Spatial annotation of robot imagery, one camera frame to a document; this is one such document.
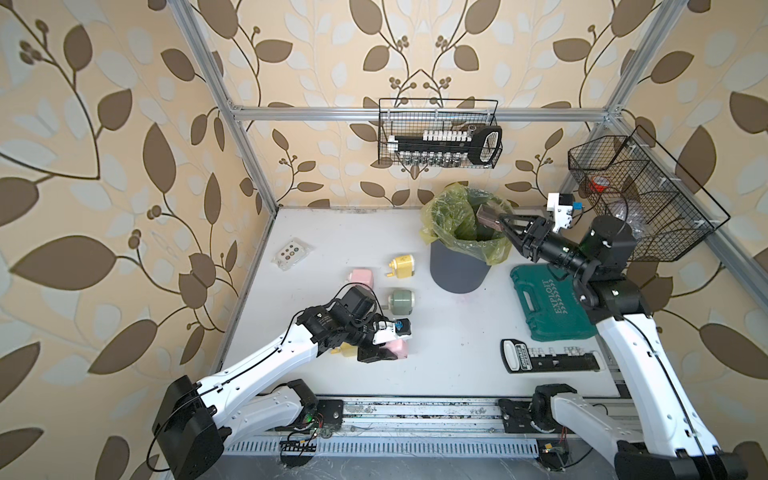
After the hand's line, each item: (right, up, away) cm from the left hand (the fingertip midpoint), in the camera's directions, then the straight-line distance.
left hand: (390, 337), depth 75 cm
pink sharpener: (-9, +13, +20) cm, 25 cm away
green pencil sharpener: (+3, +6, +12) cm, 14 cm away
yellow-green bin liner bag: (+17, +30, +7) cm, 35 cm away
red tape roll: (+57, +40, +8) cm, 70 cm away
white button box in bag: (-35, +20, +30) cm, 50 cm away
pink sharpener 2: (+2, 0, -6) cm, 6 cm away
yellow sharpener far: (+3, +16, +21) cm, 27 cm away
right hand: (+23, +28, -12) cm, 38 cm away
